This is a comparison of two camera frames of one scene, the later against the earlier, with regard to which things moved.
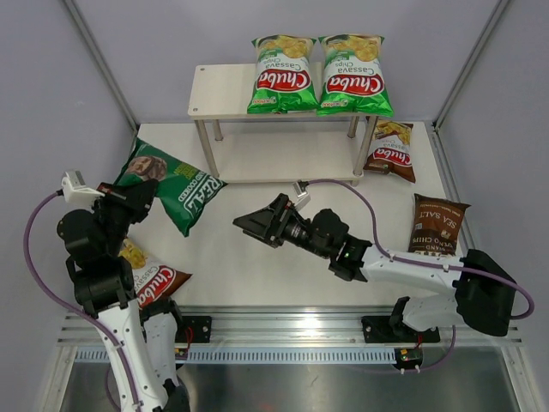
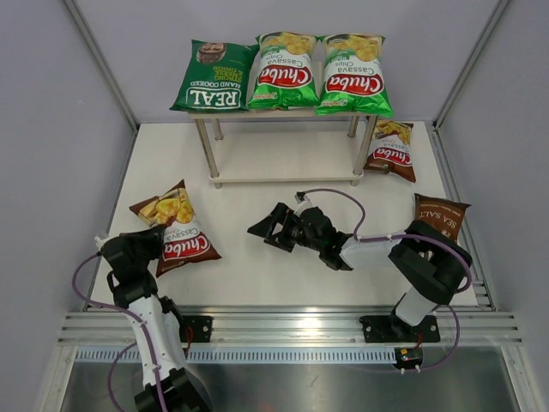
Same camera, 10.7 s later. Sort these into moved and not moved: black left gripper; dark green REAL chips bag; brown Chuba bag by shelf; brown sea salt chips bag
Moved: black left gripper; dark green REAL chips bag
Not moved: brown Chuba bag by shelf; brown sea salt chips bag
